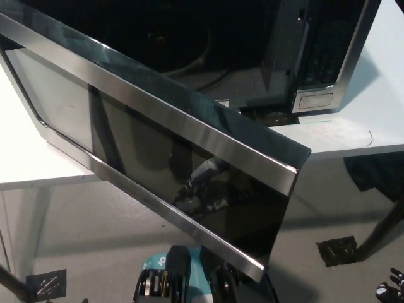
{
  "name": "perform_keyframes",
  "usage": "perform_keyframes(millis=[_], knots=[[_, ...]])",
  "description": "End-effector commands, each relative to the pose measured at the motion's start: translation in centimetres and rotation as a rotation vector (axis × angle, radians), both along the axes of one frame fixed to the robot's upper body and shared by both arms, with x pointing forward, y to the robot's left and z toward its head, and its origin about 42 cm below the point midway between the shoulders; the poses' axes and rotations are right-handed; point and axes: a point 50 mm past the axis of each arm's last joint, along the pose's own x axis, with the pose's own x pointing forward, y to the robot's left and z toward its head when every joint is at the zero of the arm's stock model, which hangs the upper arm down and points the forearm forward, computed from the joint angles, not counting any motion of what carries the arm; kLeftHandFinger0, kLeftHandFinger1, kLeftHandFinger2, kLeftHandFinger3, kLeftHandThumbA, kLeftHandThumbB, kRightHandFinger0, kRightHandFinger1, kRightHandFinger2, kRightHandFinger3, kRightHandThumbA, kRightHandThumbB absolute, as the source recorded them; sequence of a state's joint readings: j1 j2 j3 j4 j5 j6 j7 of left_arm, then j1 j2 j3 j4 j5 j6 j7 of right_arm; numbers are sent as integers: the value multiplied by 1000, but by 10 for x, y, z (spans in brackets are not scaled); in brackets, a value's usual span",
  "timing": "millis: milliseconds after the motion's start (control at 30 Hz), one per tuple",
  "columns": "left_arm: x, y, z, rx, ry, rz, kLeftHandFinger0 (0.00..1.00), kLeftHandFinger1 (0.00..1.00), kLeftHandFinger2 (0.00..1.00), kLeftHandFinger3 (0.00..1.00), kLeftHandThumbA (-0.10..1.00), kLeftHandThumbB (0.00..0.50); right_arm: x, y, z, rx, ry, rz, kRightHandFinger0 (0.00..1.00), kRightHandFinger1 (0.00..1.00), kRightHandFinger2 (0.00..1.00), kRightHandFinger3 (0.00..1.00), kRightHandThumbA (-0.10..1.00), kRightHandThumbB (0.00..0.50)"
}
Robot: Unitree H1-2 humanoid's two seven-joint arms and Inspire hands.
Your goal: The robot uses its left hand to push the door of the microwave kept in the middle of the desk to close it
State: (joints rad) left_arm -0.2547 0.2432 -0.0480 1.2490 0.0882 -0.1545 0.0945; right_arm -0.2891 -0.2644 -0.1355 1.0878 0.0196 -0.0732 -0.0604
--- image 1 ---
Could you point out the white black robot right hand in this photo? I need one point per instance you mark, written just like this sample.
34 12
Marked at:
394 292

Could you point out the glass microwave turntable plate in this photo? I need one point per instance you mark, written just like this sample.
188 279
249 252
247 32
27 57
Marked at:
199 60

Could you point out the black floor tape patch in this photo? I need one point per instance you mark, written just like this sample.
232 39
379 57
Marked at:
337 252
45 284

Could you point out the black table leg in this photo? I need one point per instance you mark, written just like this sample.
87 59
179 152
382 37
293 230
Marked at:
12 281
383 221

